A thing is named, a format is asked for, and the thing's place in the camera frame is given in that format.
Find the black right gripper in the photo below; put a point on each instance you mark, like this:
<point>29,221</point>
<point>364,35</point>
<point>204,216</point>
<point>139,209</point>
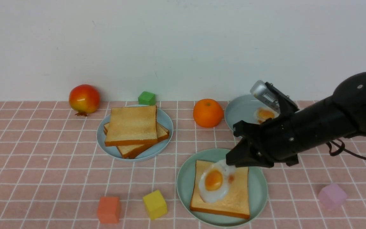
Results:
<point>265,145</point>

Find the fried egg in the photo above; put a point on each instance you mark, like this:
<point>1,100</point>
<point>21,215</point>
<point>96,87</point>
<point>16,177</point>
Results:
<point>215,182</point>
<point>264,113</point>

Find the toast slice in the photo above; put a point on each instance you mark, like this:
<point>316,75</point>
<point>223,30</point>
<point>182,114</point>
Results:
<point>132,151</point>
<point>234,204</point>
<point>133,125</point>

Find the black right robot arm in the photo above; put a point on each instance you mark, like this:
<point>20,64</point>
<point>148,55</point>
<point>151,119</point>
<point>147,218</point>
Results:
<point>341,115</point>

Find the grey-blue egg plate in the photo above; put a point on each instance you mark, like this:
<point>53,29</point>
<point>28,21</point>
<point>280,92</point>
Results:
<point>242,108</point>

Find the orange mandarin fruit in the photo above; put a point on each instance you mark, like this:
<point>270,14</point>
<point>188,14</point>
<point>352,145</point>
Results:
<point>207,113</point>

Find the teal green empty plate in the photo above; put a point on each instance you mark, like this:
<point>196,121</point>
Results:
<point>256,183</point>

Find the light blue bread plate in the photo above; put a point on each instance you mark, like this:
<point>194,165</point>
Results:
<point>152,151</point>

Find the green cube block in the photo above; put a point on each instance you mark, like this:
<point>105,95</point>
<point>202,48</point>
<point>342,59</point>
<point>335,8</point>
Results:
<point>147,98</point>

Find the pink cube block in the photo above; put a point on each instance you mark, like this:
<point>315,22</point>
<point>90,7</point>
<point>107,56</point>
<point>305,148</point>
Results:
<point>332,196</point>

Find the yellow cube block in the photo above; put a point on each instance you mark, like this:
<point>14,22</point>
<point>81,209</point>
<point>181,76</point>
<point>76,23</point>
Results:
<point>155,205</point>

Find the orange cube block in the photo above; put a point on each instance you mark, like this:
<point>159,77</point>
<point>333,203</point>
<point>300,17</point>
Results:
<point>109,209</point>

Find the red yellow pomegranate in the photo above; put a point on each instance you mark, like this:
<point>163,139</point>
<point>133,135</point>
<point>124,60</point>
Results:
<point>84,99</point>

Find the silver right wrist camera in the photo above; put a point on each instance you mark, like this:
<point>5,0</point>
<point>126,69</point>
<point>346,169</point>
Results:
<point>269,95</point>

